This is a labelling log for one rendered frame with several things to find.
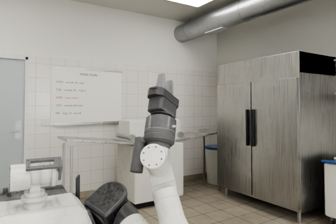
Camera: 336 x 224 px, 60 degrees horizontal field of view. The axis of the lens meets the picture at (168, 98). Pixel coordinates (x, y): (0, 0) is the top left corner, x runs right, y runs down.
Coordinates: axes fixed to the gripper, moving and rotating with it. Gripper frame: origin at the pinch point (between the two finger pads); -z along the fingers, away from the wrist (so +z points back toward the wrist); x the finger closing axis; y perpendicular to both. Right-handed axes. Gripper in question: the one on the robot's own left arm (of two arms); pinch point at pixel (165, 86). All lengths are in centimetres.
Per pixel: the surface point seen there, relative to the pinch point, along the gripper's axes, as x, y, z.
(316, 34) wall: -323, -31, -238
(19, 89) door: -130, 331, -120
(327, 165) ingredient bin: -313, -23, -47
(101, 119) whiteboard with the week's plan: -243, 280, -112
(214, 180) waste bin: -429, 166, -53
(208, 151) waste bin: -409, 169, -100
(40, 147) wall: -183, 326, -54
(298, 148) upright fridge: -295, 4, -64
